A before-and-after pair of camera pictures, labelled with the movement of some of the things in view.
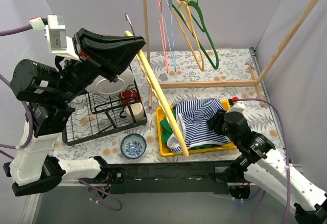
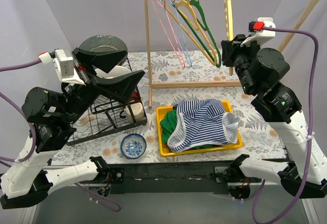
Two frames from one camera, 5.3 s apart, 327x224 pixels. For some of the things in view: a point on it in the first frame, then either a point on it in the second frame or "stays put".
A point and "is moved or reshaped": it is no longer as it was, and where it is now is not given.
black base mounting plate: (161, 177) stays put
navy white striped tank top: (193, 115) stays put
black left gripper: (83, 52) -> (85, 73)
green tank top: (166, 130) stays put
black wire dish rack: (95, 115) stays put
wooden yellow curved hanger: (160, 100) -> (228, 18)
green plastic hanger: (196, 4) is moved or reshaped
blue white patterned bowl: (133, 146) stays put
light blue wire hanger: (168, 18) -> (186, 47)
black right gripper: (215, 121) -> (230, 52)
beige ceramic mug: (138, 112) stays put
